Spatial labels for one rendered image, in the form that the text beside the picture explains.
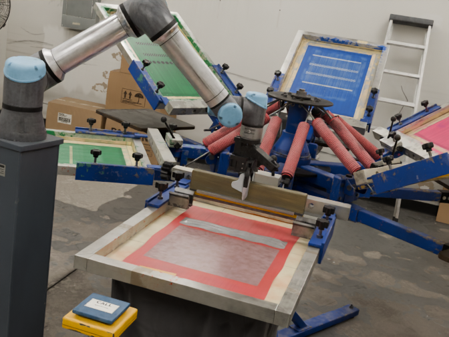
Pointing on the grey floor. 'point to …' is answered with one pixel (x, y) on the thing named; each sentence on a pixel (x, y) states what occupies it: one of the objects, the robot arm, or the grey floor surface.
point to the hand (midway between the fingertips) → (246, 195)
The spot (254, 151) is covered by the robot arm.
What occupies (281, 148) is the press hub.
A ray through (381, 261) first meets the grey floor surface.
